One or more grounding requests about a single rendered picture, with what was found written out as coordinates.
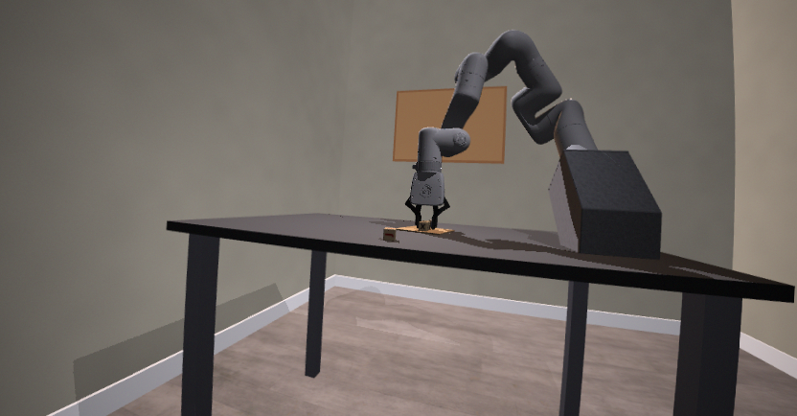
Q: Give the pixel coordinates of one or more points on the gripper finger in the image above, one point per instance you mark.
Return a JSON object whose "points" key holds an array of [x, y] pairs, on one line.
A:
{"points": [[416, 211], [436, 212]]}

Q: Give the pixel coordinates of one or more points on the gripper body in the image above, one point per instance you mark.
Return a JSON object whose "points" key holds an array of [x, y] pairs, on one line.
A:
{"points": [[428, 189]]}

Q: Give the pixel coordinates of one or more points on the orange flat mat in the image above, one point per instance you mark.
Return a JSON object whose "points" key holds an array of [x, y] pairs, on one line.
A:
{"points": [[436, 231]]}

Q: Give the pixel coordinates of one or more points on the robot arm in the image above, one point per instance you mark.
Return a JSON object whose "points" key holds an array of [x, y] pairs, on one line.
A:
{"points": [[542, 88]]}

